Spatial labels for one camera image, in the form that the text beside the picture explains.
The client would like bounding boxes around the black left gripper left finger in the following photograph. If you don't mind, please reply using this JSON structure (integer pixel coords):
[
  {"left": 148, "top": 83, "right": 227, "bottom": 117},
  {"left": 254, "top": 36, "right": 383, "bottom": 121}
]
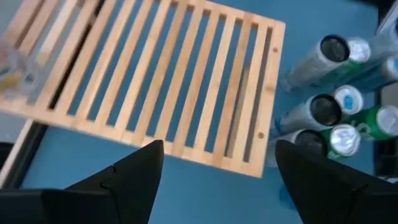
[{"left": 0, "top": 139, "right": 165, "bottom": 224}]

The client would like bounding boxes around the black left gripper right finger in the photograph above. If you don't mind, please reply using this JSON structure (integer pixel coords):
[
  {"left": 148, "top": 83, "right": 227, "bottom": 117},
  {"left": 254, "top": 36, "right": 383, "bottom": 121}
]
[{"left": 274, "top": 139, "right": 398, "bottom": 224}]

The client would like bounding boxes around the wooden slatted shelf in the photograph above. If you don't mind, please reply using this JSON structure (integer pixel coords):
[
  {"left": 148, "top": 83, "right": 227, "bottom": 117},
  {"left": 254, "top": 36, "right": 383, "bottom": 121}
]
[{"left": 0, "top": 0, "right": 286, "bottom": 179}]

